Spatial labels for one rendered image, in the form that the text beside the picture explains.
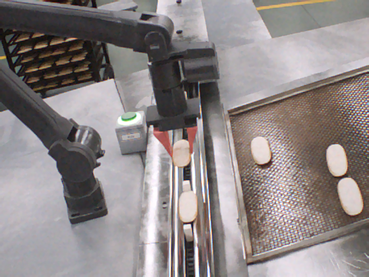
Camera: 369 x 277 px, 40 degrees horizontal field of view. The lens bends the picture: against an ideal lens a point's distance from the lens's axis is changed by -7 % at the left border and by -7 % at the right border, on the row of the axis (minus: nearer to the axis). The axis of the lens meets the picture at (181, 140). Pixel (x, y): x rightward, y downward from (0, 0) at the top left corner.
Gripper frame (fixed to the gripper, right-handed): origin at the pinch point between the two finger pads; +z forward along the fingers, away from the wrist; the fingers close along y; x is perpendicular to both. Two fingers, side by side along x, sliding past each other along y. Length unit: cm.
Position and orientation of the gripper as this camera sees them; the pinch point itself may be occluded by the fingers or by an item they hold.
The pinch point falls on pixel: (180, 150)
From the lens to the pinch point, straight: 105.7
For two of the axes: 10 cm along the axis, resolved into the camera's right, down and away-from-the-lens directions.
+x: -0.1, -5.0, 8.7
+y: 9.8, -1.6, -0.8
